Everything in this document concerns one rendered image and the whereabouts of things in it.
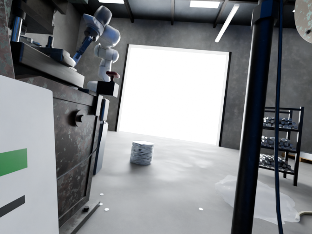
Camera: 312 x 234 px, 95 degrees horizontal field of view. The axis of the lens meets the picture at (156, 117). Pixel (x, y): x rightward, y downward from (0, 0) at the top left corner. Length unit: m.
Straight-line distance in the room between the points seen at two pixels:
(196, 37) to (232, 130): 3.54
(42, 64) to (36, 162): 0.32
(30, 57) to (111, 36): 0.62
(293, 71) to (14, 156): 6.83
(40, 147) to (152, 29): 5.95
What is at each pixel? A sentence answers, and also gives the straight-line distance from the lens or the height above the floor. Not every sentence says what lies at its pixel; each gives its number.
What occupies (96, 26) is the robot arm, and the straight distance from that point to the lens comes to 1.02.
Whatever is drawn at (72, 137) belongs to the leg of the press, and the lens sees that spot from 0.72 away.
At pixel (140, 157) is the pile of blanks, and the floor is 0.09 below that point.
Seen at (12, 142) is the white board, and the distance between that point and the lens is 0.49.
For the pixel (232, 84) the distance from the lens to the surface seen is 5.73.
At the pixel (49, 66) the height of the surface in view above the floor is 0.67.
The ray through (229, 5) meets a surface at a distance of 5.89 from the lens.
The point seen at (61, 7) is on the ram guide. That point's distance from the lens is 0.95.
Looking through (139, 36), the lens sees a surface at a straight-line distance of 6.17.
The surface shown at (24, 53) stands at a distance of 0.59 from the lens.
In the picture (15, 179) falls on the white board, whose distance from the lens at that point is 0.50.
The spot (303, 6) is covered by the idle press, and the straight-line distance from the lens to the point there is 1.30.
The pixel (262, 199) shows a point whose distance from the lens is 1.21.
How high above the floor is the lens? 0.53
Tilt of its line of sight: 2 degrees up
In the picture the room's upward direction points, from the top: 8 degrees clockwise
